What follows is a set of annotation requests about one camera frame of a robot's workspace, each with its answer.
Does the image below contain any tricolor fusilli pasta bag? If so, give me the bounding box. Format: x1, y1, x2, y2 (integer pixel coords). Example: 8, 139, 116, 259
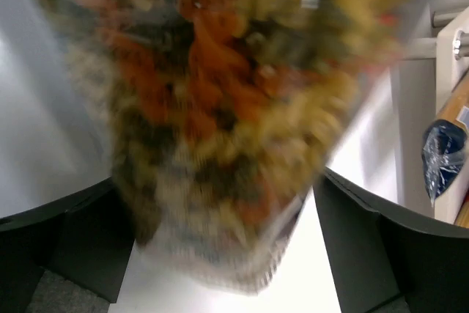
37, 0, 428, 294

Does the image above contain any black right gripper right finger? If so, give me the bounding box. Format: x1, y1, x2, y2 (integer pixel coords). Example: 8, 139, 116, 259
314, 169, 468, 312

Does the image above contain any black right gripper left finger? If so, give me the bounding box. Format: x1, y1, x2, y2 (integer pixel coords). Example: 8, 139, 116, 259
1, 179, 134, 312

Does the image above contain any white two-tier shelf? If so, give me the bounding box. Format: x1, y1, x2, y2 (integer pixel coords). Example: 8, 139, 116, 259
391, 7, 468, 224

